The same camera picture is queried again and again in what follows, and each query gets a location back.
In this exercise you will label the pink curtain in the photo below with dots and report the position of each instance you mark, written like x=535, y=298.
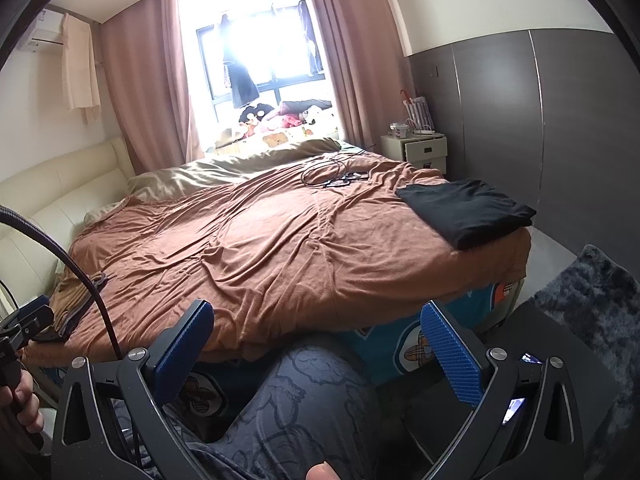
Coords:
x=145, y=85
x=360, y=50

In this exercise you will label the beige hanging cloth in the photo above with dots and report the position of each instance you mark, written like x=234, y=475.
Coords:
x=80, y=70

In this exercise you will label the pile of plush toys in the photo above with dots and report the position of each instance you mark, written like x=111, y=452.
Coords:
x=295, y=117

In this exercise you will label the white air conditioner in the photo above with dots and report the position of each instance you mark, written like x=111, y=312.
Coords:
x=40, y=35

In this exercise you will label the person's leg in patterned pants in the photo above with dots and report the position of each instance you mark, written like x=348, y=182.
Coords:
x=300, y=400

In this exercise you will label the black long-sleeve shirt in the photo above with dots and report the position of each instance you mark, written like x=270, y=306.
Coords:
x=465, y=210

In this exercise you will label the grey wardrobe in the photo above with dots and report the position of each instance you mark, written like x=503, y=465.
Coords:
x=500, y=110

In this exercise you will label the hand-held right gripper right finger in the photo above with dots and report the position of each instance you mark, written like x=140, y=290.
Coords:
x=450, y=355

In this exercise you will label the dark hanging garment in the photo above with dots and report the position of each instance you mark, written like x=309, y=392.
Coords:
x=242, y=80
x=311, y=40

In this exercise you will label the window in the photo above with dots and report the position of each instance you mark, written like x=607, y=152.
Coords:
x=270, y=50

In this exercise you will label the brown blanket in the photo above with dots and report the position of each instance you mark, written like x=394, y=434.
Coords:
x=250, y=260

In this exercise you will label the beige duvet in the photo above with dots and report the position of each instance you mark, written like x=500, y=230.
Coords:
x=210, y=175

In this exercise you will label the yellow bear printed cloth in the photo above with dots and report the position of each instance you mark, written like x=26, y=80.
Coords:
x=272, y=140

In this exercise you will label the teal cartoon bedsheet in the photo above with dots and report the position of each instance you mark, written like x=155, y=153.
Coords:
x=390, y=345

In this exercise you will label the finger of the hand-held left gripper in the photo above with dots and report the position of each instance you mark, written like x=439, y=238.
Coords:
x=32, y=320

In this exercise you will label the person's left hand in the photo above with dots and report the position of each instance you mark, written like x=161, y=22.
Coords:
x=22, y=392

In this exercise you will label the grey shaggy rug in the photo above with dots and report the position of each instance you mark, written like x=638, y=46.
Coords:
x=600, y=300

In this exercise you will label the stack of folded clothes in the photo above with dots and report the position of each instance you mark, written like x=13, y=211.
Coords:
x=70, y=305

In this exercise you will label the cream padded headboard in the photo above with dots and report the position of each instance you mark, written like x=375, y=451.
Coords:
x=50, y=195

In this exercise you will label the person's right hand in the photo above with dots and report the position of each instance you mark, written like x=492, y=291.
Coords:
x=325, y=472

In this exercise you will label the cream nightstand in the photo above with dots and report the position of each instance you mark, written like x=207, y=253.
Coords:
x=425, y=152

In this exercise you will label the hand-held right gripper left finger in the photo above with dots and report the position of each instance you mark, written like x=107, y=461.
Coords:
x=182, y=355

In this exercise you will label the black and white plush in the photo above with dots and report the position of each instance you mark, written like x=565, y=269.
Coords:
x=255, y=112

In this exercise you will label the white power strip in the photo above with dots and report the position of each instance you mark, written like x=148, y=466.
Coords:
x=427, y=132

